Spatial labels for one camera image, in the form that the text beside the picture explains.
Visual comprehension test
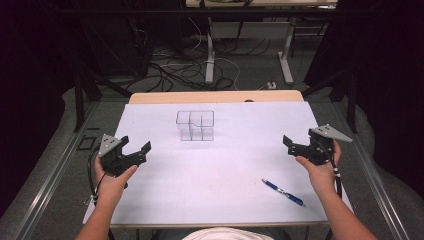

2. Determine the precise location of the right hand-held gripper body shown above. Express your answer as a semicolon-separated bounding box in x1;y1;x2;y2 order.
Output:
307;123;353;167

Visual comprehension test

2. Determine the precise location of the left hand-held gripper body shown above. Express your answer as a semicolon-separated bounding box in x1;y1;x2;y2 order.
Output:
97;133;148;178

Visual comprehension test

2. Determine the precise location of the blue pen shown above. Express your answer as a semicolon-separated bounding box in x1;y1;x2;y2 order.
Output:
261;178;306;207

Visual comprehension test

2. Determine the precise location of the clear plastic organizer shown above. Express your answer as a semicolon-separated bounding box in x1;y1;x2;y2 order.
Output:
175;109;216;142

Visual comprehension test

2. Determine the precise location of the person's left hand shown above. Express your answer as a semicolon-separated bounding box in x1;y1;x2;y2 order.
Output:
94;154;139;204

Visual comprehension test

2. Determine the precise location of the person's right hand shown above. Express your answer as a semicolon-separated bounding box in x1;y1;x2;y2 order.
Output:
295;139;343;198

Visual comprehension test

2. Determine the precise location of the black stand leg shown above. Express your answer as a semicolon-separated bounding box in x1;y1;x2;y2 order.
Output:
300;64;360;135
73;64;134;133

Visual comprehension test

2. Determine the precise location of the white table mat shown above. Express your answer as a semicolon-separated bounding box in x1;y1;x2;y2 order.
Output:
82;101;355;228

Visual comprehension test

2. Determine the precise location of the white desk leg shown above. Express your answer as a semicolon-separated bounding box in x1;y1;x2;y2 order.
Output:
277;17;296;86
204;16;216;85

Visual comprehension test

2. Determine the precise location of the wooden table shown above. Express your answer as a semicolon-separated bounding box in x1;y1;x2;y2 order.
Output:
82;89;357;231

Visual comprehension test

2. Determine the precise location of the person's white shirt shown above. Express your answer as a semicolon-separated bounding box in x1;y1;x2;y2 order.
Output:
181;226;275;240

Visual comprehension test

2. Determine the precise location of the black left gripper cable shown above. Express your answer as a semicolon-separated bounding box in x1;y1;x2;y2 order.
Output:
86;145;109;205

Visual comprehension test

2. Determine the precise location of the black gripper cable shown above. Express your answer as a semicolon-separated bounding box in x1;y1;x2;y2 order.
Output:
316;141;344;201
86;145;109;205

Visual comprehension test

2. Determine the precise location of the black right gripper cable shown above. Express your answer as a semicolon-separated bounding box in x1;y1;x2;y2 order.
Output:
316;141;344;201

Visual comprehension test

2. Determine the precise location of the metal floor rail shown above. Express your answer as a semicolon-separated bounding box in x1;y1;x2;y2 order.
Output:
12;101;102;240
332;99;405;240

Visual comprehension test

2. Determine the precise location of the bundle of black floor cables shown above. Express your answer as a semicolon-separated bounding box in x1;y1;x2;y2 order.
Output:
125;36;272;93

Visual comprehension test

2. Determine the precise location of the white floor cable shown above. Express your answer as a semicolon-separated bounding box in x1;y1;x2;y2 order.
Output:
186;16;242;92

